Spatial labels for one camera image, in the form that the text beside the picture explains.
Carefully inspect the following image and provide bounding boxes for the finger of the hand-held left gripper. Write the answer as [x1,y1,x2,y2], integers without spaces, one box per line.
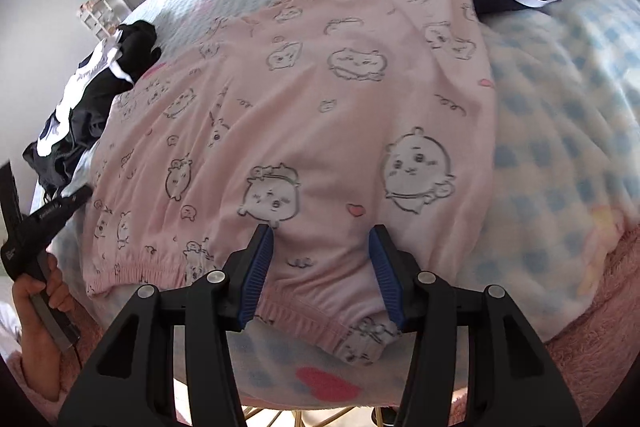
[47,185,95,222]

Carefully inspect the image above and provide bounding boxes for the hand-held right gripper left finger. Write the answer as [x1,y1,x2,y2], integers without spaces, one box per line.
[56,223,275,427]

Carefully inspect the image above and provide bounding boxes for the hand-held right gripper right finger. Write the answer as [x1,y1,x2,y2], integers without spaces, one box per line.
[367,223,583,427]

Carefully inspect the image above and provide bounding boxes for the pink printed pajama pants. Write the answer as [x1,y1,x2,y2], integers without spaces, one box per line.
[82,0,496,367]

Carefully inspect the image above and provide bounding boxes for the person's left forearm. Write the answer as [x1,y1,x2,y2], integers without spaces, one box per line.
[0,342,68,415]

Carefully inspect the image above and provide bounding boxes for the black and white clothes pile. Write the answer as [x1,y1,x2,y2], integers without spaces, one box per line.
[22,21,162,198]

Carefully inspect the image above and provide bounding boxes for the person's left hand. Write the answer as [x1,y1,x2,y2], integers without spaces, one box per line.
[11,252,77,388]

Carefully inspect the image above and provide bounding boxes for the small white shelf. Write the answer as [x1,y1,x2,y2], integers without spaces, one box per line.
[77,0,121,32]

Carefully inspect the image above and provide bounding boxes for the blue checked printed blanket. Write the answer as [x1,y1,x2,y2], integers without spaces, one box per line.
[30,0,640,408]

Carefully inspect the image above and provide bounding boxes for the gold wire stool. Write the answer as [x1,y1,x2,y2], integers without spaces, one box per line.
[240,404,396,427]

